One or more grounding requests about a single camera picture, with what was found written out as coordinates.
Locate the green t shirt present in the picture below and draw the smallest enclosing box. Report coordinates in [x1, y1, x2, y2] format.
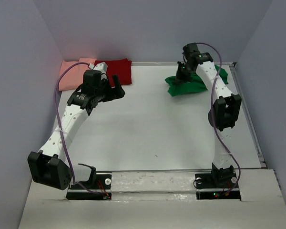
[165, 62, 228, 97]

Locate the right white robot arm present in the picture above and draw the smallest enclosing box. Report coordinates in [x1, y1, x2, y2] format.
[176, 42, 242, 193]

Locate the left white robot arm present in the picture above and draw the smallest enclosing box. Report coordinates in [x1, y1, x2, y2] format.
[27, 70, 125, 190]

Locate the folded red t shirt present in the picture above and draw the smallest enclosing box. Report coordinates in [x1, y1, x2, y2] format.
[94, 58, 132, 87]

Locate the folded pink t shirt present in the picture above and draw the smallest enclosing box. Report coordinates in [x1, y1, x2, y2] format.
[59, 58, 96, 91]

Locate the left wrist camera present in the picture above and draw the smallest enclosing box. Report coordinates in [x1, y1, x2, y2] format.
[88, 62, 108, 73]

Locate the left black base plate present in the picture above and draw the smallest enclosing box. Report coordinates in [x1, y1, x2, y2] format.
[66, 173, 112, 201]

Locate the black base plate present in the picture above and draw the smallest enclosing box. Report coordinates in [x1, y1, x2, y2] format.
[66, 173, 112, 201]
[193, 173, 241, 200]

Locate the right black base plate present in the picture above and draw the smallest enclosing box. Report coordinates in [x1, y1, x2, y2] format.
[193, 173, 241, 200]

